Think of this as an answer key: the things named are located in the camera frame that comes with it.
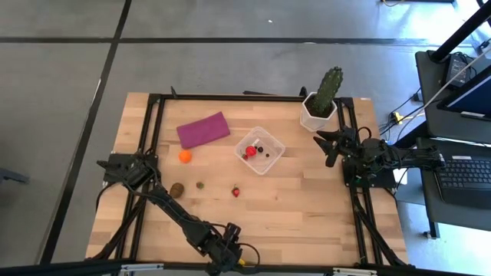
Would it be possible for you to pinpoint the white cable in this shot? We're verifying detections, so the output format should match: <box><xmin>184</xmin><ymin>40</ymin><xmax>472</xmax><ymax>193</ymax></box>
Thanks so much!
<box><xmin>421</xmin><ymin>45</ymin><xmax>491</xmax><ymax>112</ymax></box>

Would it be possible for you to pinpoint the brown toy kiwi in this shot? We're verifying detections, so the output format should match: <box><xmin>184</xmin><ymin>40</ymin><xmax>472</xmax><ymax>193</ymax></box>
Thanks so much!
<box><xmin>169</xmin><ymin>182</ymin><xmax>186</xmax><ymax>199</ymax></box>

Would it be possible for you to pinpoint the clear plastic tupperware container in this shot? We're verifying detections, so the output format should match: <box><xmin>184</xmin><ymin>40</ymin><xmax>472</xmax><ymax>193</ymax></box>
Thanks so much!
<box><xmin>234</xmin><ymin>126</ymin><xmax>286</xmax><ymax>176</ymax></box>

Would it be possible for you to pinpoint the purple folded cloth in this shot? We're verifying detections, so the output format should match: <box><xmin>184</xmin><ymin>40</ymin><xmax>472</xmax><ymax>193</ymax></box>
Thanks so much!
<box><xmin>176</xmin><ymin>111</ymin><xmax>232</xmax><ymax>150</ymax></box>

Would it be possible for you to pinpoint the black pole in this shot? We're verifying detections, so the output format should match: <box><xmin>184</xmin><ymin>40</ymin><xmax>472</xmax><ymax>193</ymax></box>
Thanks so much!
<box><xmin>430</xmin><ymin>0</ymin><xmax>491</xmax><ymax>63</ymax></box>

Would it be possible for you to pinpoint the green cactus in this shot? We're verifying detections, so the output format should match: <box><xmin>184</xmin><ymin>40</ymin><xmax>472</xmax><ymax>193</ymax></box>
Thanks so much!
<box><xmin>312</xmin><ymin>66</ymin><xmax>344</xmax><ymax>116</ymax></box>

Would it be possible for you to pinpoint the black power adapter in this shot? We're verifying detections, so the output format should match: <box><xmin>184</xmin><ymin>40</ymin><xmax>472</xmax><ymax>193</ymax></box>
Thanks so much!
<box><xmin>446</xmin><ymin>52</ymin><xmax>476</xmax><ymax>88</ymax></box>

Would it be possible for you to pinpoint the black desk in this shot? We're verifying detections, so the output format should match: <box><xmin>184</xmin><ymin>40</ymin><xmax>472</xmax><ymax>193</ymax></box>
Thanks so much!
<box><xmin>415</xmin><ymin>49</ymin><xmax>491</xmax><ymax>233</ymax></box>

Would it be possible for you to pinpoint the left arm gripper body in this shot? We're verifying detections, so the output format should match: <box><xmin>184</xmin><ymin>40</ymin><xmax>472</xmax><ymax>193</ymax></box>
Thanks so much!
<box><xmin>206</xmin><ymin>232</ymin><xmax>243</xmax><ymax>274</ymax></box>

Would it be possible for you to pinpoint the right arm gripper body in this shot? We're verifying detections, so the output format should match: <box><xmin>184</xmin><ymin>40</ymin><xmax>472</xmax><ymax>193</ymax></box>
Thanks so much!
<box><xmin>325</xmin><ymin>126</ymin><xmax>360</xmax><ymax>169</ymax></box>

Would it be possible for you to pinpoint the black aluminium table frame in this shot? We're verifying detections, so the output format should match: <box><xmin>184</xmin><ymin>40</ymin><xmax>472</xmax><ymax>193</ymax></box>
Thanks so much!
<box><xmin>86</xmin><ymin>86</ymin><xmax>410</xmax><ymax>269</ymax></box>

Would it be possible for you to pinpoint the grey chair base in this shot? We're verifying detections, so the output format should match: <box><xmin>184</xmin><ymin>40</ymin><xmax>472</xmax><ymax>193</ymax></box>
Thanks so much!
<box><xmin>0</xmin><ymin>166</ymin><xmax>30</xmax><ymax>185</ymax></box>

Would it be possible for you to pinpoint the white plant pot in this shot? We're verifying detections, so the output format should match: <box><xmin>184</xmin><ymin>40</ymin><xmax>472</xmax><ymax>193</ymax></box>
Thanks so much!
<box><xmin>299</xmin><ymin>91</ymin><xmax>338</xmax><ymax>133</ymax></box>

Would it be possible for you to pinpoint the black overhead rig bar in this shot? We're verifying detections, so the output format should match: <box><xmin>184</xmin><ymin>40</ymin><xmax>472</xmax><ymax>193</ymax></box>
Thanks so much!
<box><xmin>0</xmin><ymin>259</ymin><xmax>491</xmax><ymax>276</ymax></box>

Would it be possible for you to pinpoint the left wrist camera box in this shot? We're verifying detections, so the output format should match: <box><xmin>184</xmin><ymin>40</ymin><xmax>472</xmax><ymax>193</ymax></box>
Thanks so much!
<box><xmin>224</xmin><ymin>222</ymin><xmax>242</xmax><ymax>241</ymax></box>

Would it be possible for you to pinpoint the black laptop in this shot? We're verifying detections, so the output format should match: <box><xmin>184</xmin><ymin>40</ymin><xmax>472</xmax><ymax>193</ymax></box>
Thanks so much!
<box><xmin>435</xmin><ymin>153</ymin><xmax>491</xmax><ymax>211</ymax></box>

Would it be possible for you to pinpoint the desk monitor screen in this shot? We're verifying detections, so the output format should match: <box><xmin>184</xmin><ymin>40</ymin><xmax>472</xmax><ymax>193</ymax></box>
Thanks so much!
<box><xmin>437</xmin><ymin>63</ymin><xmax>491</xmax><ymax>122</ymax></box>

